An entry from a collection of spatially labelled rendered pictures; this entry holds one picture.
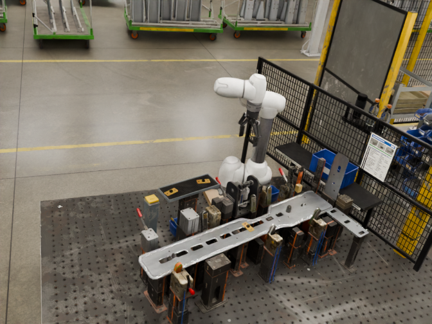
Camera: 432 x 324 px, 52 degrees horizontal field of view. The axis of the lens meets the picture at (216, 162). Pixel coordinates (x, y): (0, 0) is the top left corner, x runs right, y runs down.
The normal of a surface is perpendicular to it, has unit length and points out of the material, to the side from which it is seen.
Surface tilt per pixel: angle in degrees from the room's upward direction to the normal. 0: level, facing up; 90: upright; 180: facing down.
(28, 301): 0
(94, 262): 0
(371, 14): 89
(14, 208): 0
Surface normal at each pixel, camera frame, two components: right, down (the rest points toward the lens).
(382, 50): -0.94, 0.09
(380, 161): -0.81, 0.23
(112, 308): 0.11, -0.84
